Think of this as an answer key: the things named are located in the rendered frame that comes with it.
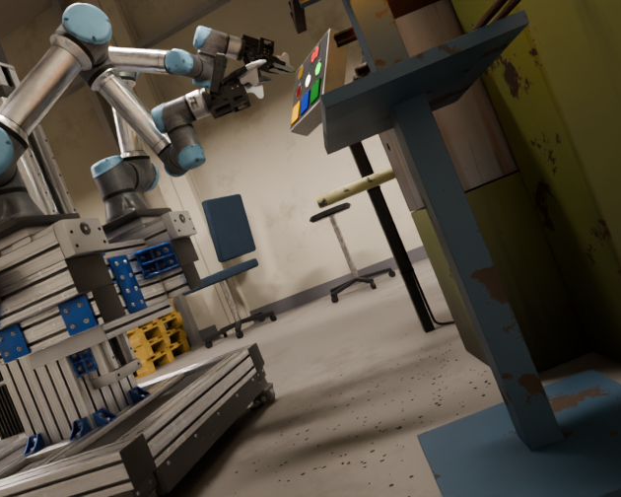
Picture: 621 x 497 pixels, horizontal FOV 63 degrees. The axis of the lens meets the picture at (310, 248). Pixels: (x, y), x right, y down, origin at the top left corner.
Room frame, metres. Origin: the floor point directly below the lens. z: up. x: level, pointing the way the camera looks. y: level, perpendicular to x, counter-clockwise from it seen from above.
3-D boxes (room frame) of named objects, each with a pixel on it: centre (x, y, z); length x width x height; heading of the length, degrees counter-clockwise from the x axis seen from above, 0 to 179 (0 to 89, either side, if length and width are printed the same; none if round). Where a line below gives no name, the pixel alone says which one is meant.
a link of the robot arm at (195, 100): (1.44, 0.14, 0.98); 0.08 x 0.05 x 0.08; 179
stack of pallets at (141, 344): (4.72, 2.02, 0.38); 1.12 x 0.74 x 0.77; 74
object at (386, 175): (1.80, -0.30, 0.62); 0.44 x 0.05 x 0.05; 89
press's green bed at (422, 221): (1.40, -0.61, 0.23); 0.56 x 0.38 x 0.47; 89
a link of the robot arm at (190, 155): (1.45, 0.22, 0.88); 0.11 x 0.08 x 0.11; 27
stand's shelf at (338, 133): (0.90, -0.25, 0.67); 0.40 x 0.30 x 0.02; 177
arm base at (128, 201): (1.82, 0.56, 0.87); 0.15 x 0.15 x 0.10
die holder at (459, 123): (1.40, -0.61, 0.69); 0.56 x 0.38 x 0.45; 89
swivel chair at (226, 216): (4.50, 0.81, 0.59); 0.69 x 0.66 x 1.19; 76
